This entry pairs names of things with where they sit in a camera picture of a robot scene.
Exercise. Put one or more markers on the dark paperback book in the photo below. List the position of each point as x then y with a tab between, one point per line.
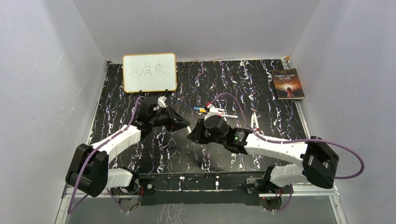
287	84

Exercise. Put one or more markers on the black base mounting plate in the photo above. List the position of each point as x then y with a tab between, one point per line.
201	197

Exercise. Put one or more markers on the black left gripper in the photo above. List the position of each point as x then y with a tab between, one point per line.
173	117

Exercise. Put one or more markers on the aluminium frame rail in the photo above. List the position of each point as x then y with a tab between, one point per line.
247	182

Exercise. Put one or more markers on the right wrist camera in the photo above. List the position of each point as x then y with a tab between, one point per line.
211	110

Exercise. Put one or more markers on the red white marker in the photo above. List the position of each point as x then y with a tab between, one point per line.
258	128

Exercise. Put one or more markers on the small whiteboard with writing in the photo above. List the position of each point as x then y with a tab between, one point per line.
149	72

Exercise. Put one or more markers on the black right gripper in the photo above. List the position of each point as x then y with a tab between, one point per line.
196	136

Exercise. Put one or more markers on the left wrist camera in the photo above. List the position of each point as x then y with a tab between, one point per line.
161	101

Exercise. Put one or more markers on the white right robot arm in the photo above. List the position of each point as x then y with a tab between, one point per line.
310	161

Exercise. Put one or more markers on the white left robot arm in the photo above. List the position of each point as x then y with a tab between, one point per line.
89	170

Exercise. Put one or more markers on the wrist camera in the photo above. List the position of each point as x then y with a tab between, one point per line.
211	110
161	101

